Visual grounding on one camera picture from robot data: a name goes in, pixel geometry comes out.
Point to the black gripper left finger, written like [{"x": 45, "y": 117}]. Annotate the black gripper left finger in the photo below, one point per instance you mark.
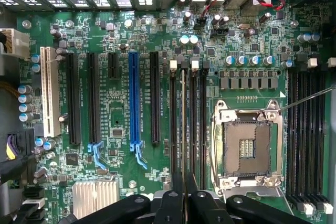
[{"x": 170, "y": 208}]

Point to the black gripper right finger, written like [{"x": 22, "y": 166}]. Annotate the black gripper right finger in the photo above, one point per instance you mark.
[{"x": 202, "y": 208}]

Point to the green motherboard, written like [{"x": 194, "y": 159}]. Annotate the green motherboard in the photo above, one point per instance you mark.
[{"x": 157, "y": 161}]

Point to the metal CPU socket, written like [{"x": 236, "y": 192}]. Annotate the metal CPU socket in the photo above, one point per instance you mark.
[{"x": 246, "y": 145}]

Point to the silver finned heatsink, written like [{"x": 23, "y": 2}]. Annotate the silver finned heatsink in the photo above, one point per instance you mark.
[{"x": 89, "y": 197}]

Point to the long black expansion slot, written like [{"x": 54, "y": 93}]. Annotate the long black expansion slot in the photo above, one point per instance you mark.
[
  {"x": 155, "y": 98},
  {"x": 93, "y": 98},
  {"x": 73, "y": 98}
]

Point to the blue expansion slot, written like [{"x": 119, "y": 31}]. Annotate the blue expansion slot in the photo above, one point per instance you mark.
[{"x": 134, "y": 98}]

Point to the black SATA plug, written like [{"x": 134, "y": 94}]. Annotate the black SATA plug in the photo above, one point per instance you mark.
[{"x": 34, "y": 192}]

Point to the thin metal locking lever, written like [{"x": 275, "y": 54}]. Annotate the thin metal locking lever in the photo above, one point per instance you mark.
[{"x": 307, "y": 98}]

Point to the short black expansion slot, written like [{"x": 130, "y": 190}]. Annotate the short black expansion slot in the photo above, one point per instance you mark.
[{"x": 113, "y": 65}]

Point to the white expansion slot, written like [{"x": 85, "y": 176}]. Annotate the white expansion slot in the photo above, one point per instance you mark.
[{"x": 50, "y": 90}]

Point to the white power connector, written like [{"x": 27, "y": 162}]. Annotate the white power connector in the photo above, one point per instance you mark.
[{"x": 18, "y": 43}]

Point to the metal socket cover frame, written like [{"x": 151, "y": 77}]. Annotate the metal socket cover frame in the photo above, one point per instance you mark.
[{"x": 252, "y": 191}]

